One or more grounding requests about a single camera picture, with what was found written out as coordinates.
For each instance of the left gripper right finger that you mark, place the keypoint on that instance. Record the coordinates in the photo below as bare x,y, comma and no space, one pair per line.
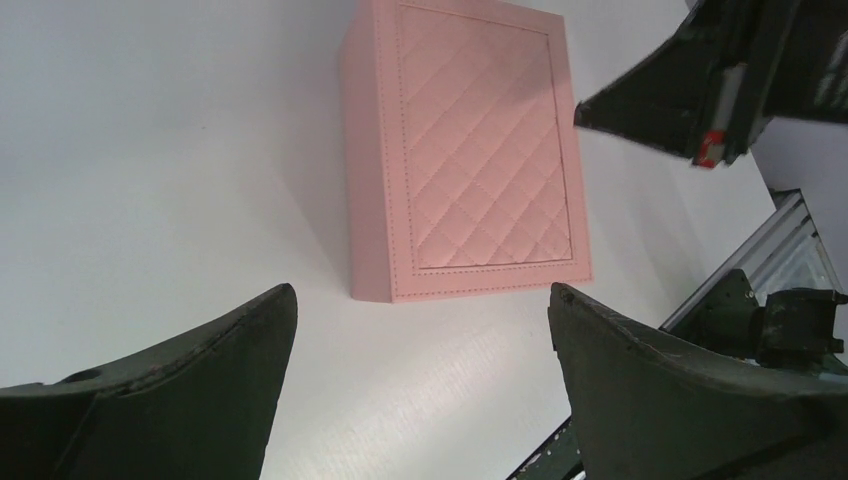
648,405

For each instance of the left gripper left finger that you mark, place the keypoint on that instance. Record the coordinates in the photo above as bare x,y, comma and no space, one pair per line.
199,405

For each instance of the pink jewelry box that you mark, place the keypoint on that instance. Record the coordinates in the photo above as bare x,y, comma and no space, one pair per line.
463,165

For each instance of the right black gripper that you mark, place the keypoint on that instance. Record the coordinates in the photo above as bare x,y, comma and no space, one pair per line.
709,91

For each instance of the black mounting base plate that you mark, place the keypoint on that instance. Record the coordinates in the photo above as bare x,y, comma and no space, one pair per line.
793,331

